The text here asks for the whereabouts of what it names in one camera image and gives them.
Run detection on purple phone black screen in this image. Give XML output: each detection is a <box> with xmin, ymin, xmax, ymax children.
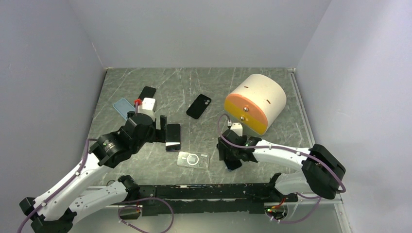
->
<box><xmin>165</xmin><ymin>123</ymin><xmax>181</xmax><ymax>152</ymax></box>

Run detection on clear magsafe phone case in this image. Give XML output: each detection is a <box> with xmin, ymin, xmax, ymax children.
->
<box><xmin>176</xmin><ymin>151</ymin><xmax>210</xmax><ymax>170</ymax></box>

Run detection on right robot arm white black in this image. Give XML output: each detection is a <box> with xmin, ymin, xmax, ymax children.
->
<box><xmin>217</xmin><ymin>130</ymin><xmax>346</xmax><ymax>201</ymax></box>

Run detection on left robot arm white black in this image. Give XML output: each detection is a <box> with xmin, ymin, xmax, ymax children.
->
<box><xmin>17</xmin><ymin>112</ymin><xmax>167</xmax><ymax>233</ymax></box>

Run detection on black phone face down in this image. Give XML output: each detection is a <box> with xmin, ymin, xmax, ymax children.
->
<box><xmin>138</xmin><ymin>86</ymin><xmax>156</xmax><ymax>100</ymax></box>

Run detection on light blue phone case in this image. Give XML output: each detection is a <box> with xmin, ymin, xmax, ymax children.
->
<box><xmin>113</xmin><ymin>98</ymin><xmax>135</xmax><ymax>120</ymax></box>

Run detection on white cylinder orange yellow face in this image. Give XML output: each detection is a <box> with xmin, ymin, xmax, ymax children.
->
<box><xmin>223</xmin><ymin>74</ymin><xmax>287</xmax><ymax>135</ymax></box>

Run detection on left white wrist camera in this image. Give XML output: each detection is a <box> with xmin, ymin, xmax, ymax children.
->
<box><xmin>135</xmin><ymin>98</ymin><xmax>157</xmax><ymax>121</ymax></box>

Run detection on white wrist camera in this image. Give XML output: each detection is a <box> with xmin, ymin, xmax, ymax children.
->
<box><xmin>227</xmin><ymin>120</ymin><xmax>243</xmax><ymax>137</ymax></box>
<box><xmin>135</xmin><ymin>98</ymin><xmax>157</xmax><ymax>121</ymax></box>

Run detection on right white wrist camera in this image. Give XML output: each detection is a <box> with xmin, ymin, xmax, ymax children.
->
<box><xmin>227</xmin><ymin>120</ymin><xmax>243</xmax><ymax>137</ymax></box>

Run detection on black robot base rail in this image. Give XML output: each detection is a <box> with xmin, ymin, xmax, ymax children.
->
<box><xmin>120</xmin><ymin>183</ymin><xmax>298</xmax><ymax>216</ymax></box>

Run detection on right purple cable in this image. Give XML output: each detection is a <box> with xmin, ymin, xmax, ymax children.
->
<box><xmin>217</xmin><ymin>113</ymin><xmax>346</xmax><ymax>194</ymax></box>

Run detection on purple cable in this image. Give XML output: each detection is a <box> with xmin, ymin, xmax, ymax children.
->
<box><xmin>217</xmin><ymin>113</ymin><xmax>346</xmax><ymax>194</ymax></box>
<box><xmin>17</xmin><ymin>138</ymin><xmax>97</xmax><ymax>233</ymax></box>

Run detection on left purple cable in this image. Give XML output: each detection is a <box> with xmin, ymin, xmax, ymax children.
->
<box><xmin>17</xmin><ymin>138</ymin><xmax>97</xmax><ymax>233</ymax></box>

